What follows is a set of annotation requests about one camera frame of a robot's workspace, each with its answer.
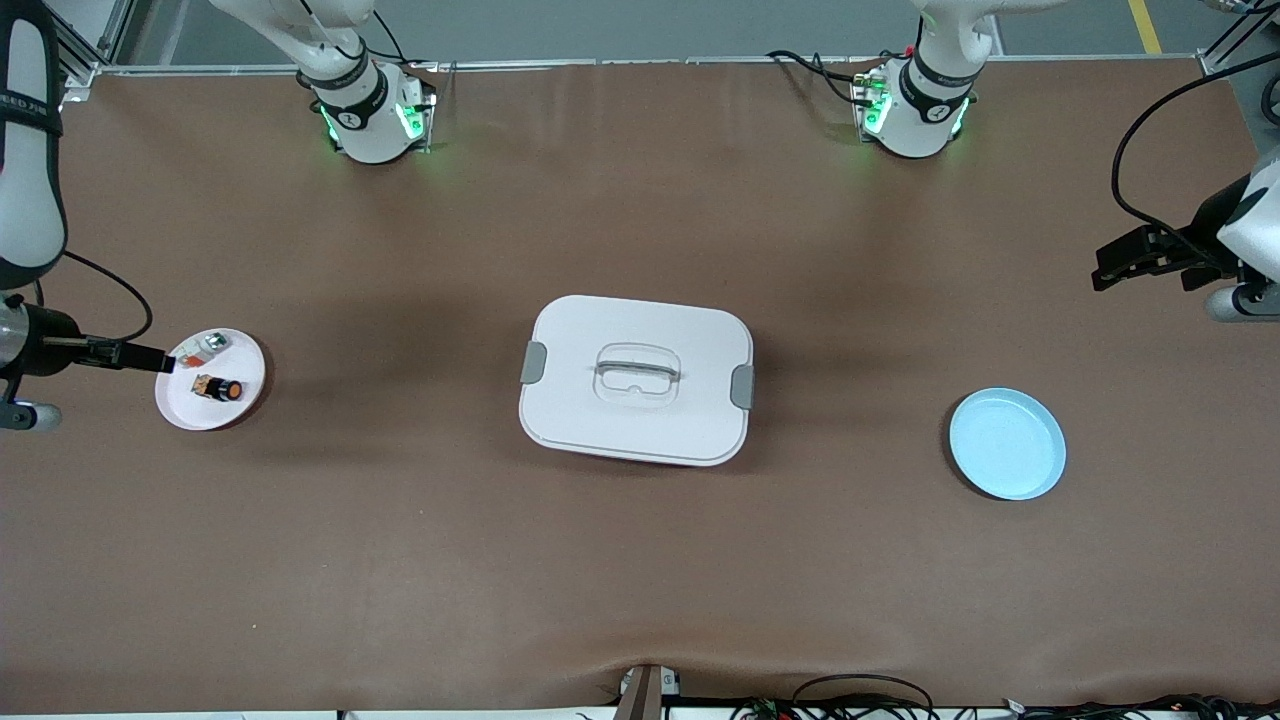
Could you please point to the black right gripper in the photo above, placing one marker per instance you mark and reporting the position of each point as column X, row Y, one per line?
column 48, row 340

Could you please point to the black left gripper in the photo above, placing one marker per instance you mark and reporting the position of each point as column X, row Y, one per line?
column 1190, row 246

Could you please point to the orange push-button switch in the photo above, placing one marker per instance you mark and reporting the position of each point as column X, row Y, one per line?
column 220, row 388

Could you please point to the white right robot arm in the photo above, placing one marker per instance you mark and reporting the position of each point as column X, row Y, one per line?
column 370, row 120

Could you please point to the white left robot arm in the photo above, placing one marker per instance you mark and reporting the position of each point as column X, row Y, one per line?
column 920, row 110

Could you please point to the white lidded storage box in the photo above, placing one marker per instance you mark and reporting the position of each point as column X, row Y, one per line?
column 640, row 430

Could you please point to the pale pink round plate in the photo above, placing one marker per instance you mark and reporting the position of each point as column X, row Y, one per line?
column 215, row 405

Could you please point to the light blue round plate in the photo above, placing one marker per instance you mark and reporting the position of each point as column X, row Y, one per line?
column 1008, row 445

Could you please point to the brown table cover mat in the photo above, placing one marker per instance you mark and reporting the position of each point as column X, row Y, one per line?
column 400, row 550

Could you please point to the grey switch with orange block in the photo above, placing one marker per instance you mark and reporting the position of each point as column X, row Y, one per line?
column 208, row 345

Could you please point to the aluminium frame profile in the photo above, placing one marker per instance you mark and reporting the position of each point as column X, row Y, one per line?
column 1215, row 62
column 82, row 68

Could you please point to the silver table edge rail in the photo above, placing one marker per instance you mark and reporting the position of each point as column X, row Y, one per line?
column 650, row 62

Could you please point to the brown camera mount post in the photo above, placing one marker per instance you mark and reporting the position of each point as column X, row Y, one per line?
column 640, row 700

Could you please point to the small white mount bracket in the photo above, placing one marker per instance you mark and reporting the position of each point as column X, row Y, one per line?
column 672, row 684

